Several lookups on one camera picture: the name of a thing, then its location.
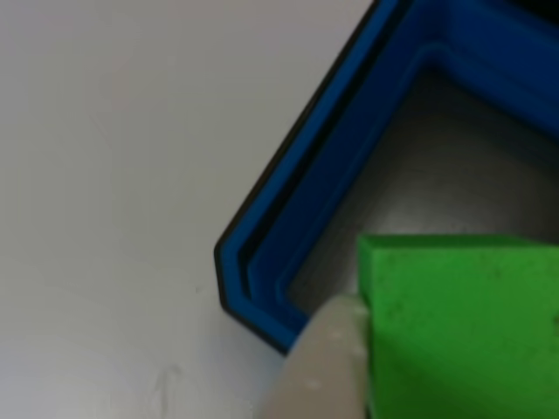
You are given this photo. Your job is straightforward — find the green cube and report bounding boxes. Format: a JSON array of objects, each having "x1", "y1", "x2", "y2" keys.
[{"x1": 356, "y1": 233, "x2": 559, "y2": 419}]

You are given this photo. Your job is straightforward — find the blue square box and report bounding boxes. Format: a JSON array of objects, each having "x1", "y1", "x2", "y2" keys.
[{"x1": 213, "y1": 0, "x2": 559, "y2": 357}]

